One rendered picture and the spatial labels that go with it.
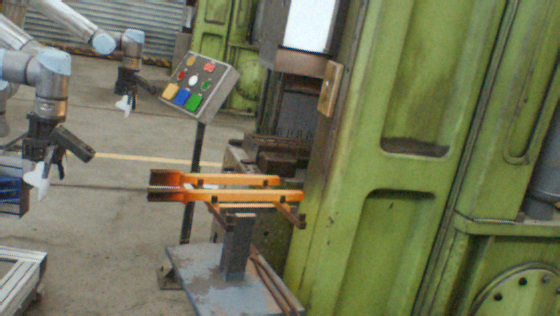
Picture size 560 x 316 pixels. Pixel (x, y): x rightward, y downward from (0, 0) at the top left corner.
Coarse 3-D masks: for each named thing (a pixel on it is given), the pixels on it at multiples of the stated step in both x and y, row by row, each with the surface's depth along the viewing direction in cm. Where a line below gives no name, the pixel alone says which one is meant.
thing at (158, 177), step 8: (152, 176) 139; (160, 176) 140; (168, 176) 142; (176, 176) 143; (184, 176) 142; (192, 176) 144; (200, 176) 146; (208, 176) 147; (216, 176) 148; (224, 176) 150; (232, 176) 151; (240, 176) 152; (248, 176) 154; (256, 176) 155; (264, 176) 157; (272, 176) 158; (152, 184) 140; (160, 184) 141; (168, 184) 142; (176, 184) 143
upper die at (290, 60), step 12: (264, 48) 189; (276, 48) 176; (288, 48) 177; (264, 60) 187; (276, 60) 177; (288, 60) 178; (300, 60) 179; (312, 60) 181; (324, 60) 182; (288, 72) 180; (300, 72) 181; (312, 72) 182; (324, 72) 184
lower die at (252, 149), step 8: (248, 136) 198; (264, 136) 196; (272, 136) 203; (248, 144) 197; (256, 144) 187; (264, 144) 188; (272, 144) 190; (280, 144) 192; (304, 144) 197; (248, 152) 196; (256, 152) 187; (272, 152) 188; (280, 152) 189; (296, 152) 191; (304, 152) 193; (256, 160) 187
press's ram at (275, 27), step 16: (272, 0) 185; (288, 0) 169; (304, 0) 167; (320, 0) 169; (272, 16) 183; (288, 16) 168; (304, 16) 169; (320, 16) 171; (272, 32) 182; (288, 32) 169; (304, 32) 171; (320, 32) 173; (304, 48) 173; (320, 48) 175
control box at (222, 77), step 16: (192, 64) 238; (208, 64) 232; (224, 64) 226; (176, 80) 240; (208, 80) 227; (224, 80) 224; (160, 96) 241; (208, 96) 222; (224, 96) 227; (192, 112) 223; (208, 112) 224
